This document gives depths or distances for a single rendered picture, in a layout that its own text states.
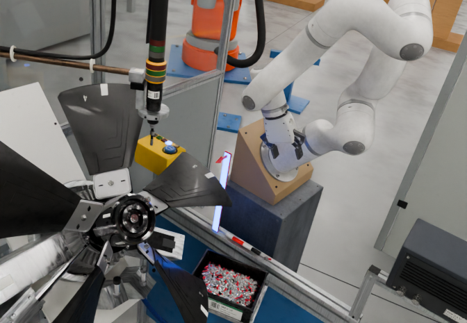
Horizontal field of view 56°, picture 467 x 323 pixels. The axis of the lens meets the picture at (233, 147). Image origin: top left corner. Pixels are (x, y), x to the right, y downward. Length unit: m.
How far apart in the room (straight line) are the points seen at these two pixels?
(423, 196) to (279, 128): 1.56
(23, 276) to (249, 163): 0.86
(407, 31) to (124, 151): 0.72
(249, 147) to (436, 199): 1.49
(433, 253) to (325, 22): 0.62
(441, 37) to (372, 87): 7.17
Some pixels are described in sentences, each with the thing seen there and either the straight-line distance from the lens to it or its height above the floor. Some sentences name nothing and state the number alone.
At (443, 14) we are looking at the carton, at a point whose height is 0.51.
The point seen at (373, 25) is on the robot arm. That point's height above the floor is 1.67.
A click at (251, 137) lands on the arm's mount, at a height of 1.12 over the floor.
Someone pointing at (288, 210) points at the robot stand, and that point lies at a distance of 1.63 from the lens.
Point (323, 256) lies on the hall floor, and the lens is 2.90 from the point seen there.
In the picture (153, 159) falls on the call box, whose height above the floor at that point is 1.04.
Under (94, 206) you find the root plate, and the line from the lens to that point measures 1.05.
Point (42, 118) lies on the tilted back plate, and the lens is 1.32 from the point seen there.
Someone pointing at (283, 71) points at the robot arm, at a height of 1.49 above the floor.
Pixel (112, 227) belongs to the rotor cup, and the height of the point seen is 1.23.
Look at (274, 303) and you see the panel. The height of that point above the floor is 0.70.
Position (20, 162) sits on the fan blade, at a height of 1.39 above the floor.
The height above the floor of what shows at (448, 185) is 0.64.
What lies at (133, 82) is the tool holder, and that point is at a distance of 0.98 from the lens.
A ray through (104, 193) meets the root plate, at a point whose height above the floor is 1.23.
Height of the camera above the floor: 1.92
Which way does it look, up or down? 31 degrees down
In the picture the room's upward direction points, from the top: 10 degrees clockwise
